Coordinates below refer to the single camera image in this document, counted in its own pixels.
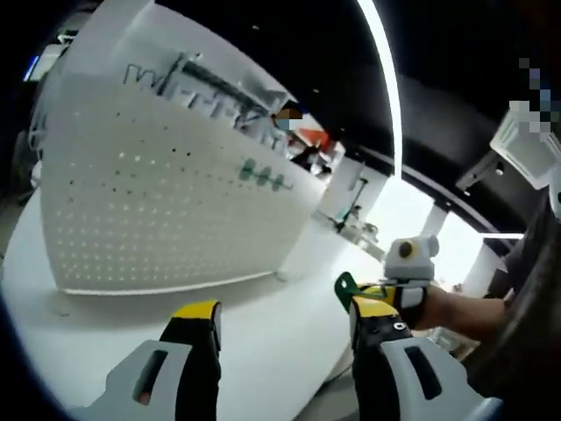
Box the ceiling air conditioner unit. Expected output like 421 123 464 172
489 104 561 185

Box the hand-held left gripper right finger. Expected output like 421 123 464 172
349 296 503 421

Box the white perforated mounting plate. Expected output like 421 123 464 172
39 82 328 296

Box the person's grey clothing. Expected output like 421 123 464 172
464 166 561 396

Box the black tripod stand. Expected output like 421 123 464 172
335 177 367 233

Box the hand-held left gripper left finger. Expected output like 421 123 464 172
72 299 224 421

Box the long ceiling light strip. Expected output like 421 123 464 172
357 0 403 179

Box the orange and blue sign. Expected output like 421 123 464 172
293 126 330 148

